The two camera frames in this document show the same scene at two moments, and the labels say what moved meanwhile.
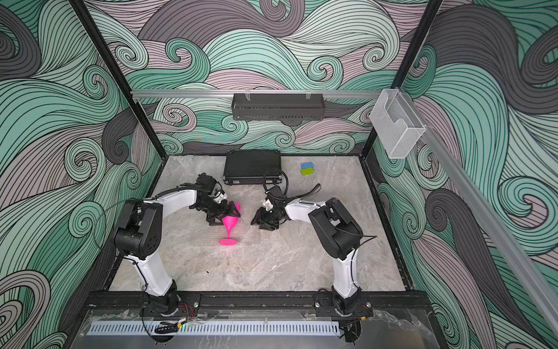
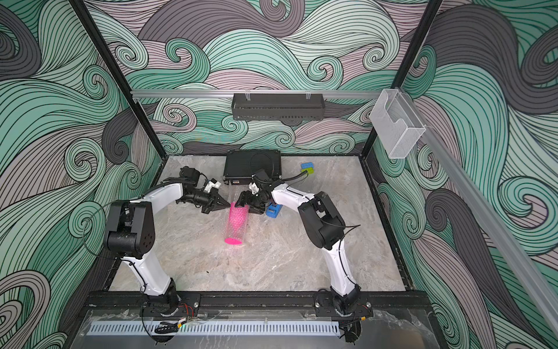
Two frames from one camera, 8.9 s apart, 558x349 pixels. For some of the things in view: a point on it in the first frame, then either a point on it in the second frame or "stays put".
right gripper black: x=262 y=222 to x=245 y=199
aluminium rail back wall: x=252 y=92 stays put
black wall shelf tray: x=278 y=107 stays put
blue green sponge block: x=307 y=168 stays put
